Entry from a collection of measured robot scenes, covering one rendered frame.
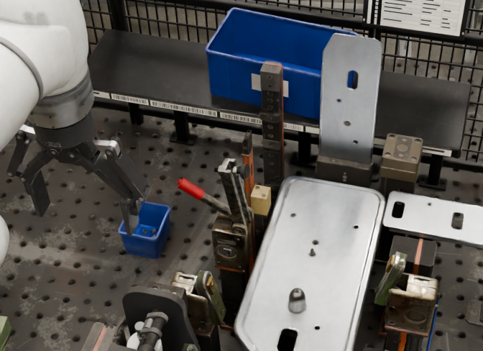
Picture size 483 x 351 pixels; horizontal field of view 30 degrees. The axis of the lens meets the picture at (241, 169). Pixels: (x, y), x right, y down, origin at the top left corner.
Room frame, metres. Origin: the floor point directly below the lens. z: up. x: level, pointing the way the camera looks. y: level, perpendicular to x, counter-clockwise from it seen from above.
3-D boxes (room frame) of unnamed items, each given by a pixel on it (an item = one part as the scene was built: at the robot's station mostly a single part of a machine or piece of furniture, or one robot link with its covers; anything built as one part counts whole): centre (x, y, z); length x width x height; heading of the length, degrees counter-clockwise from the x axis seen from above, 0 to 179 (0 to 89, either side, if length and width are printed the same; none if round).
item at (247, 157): (1.23, -0.01, 0.95); 0.03 x 0.01 x 0.50; 162
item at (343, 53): (1.33, -0.22, 1.17); 0.12 x 0.01 x 0.34; 72
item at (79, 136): (0.83, 0.22, 1.62); 0.08 x 0.07 x 0.09; 72
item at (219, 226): (1.14, 0.03, 0.88); 0.07 x 0.06 x 0.35; 72
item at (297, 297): (0.97, -0.09, 1.02); 0.03 x 0.03 x 0.07
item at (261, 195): (1.20, -0.04, 0.88); 0.04 x 0.04 x 0.36; 72
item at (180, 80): (1.56, -0.08, 1.02); 0.90 x 0.22 x 0.03; 72
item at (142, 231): (1.38, 0.24, 0.74); 0.11 x 0.10 x 0.09; 162
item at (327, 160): (1.33, -0.22, 0.85); 0.12 x 0.03 x 0.30; 72
